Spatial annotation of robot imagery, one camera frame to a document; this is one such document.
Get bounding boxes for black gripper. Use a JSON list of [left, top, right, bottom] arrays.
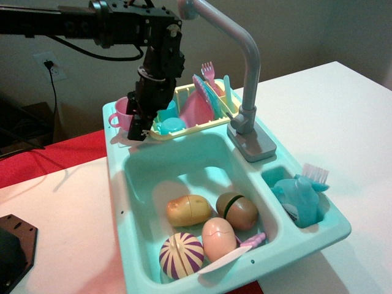
[[126, 69, 176, 141]]

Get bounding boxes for teal toy plate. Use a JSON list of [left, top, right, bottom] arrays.
[[192, 74, 221, 119]]

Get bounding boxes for purple striped toy onion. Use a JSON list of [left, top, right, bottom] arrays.
[[159, 232, 205, 280]]

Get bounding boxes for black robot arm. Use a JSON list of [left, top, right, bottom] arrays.
[[1, 1, 185, 141]]

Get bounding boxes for pink toy utensil handle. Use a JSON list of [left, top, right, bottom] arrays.
[[239, 232, 266, 249]]

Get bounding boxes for yellow dish drying rack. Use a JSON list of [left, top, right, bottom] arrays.
[[149, 79, 241, 140]]

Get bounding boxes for pink toy egg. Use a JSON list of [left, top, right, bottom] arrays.
[[202, 217, 237, 262]]

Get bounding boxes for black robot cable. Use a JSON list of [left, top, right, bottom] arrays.
[[48, 35, 144, 61]]

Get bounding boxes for white toy knife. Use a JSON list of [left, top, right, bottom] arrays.
[[197, 246, 252, 274]]

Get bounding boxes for light blue toy knife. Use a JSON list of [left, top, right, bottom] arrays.
[[223, 75, 233, 107]]

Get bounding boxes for white wall outlet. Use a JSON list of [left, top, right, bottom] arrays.
[[33, 51, 67, 82]]

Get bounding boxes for blue toy soap bottle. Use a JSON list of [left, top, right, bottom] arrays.
[[271, 175, 329, 228]]

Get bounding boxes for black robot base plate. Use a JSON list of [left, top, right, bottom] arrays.
[[1, 214, 38, 293]]

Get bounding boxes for pink toy plate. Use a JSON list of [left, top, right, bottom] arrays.
[[179, 91, 214, 128]]

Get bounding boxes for yellow toy potato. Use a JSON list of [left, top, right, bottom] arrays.
[[166, 194, 212, 227]]

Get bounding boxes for pink toy fork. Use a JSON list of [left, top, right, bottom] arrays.
[[201, 62, 220, 96]]

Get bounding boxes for blue dish brush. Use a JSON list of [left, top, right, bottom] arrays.
[[294, 163, 330, 192]]

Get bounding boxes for teal toy sink unit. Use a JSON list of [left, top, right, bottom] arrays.
[[104, 122, 351, 293]]

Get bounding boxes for grey toy faucet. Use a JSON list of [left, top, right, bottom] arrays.
[[177, 1, 277, 162]]

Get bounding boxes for pink toy cup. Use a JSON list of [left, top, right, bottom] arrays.
[[108, 97, 133, 131]]

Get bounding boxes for black power cord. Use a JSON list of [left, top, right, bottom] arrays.
[[42, 59, 59, 135]]

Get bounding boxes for red cloth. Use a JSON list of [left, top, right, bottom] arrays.
[[1, 130, 107, 188]]

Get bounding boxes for lying blue toy cup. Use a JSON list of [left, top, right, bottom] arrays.
[[157, 118, 186, 135]]

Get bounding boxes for brown toy kiwi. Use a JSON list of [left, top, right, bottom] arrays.
[[216, 192, 258, 231]]

